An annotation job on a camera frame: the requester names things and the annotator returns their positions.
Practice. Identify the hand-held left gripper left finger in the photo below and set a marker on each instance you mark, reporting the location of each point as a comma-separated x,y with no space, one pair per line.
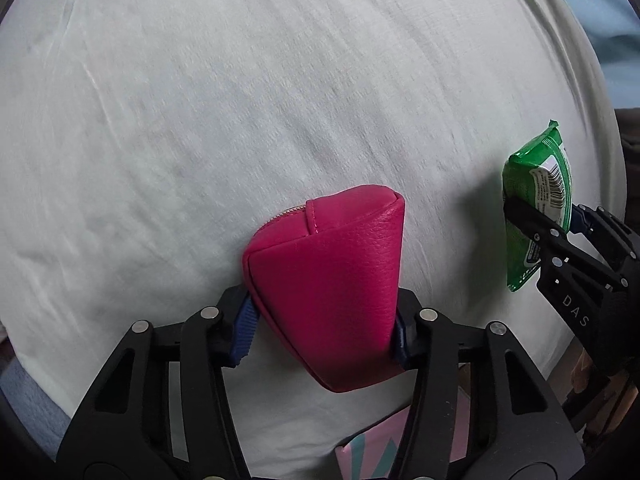
245,330

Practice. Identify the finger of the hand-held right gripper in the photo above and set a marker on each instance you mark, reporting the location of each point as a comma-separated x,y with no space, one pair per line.
530,225
580,221

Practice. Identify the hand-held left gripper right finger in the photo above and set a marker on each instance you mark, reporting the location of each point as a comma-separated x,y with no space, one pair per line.
401,340

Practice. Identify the green wipes packet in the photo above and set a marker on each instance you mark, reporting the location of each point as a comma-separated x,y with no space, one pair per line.
525,180

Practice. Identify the pink zip pouch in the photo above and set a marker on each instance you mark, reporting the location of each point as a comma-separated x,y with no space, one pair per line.
325,285

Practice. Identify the cardboard box with patterned outside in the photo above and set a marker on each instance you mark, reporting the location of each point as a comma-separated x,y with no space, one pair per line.
365,452

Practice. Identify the light blue hanging sheet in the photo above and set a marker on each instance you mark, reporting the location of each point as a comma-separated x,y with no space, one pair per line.
600,35

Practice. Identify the pale green bed sheet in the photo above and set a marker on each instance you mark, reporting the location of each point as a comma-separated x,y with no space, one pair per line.
200,110

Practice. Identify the blue-grey blanket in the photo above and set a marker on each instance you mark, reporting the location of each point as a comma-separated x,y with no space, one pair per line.
30,405

